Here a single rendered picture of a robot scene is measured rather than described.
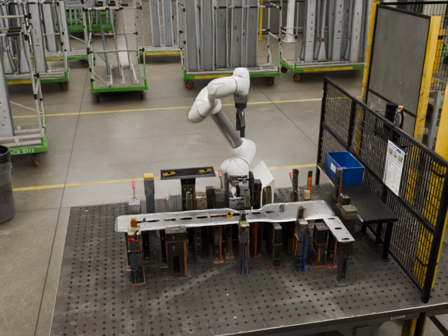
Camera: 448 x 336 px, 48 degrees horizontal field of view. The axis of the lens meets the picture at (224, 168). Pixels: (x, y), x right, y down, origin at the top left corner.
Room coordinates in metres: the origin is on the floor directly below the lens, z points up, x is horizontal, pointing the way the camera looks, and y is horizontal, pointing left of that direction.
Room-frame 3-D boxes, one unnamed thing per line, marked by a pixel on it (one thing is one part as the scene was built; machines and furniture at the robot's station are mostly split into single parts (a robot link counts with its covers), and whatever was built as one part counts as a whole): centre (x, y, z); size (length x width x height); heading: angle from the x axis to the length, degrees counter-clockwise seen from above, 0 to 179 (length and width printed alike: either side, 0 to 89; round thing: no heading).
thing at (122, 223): (2.77, -0.02, 1.00); 1.38 x 0.22 x 0.02; 99
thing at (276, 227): (2.66, -0.33, 0.84); 0.11 x 0.08 x 0.29; 9
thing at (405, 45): (5.12, -1.76, 1.00); 1.34 x 0.14 x 2.00; 11
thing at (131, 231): (2.51, 0.52, 0.88); 0.15 x 0.11 x 0.36; 9
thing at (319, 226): (2.68, -0.60, 0.84); 0.11 x 0.10 x 0.28; 9
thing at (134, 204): (2.86, 0.58, 0.88); 0.11 x 0.10 x 0.36; 9
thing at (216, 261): (2.77, 0.04, 0.84); 0.17 x 0.06 x 0.29; 9
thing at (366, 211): (3.12, -0.89, 1.02); 0.90 x 0.22 x 0.03; 9
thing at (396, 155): (2.84, -1.06, 1.30); 0.23 x 0.02 x 0.31; 9
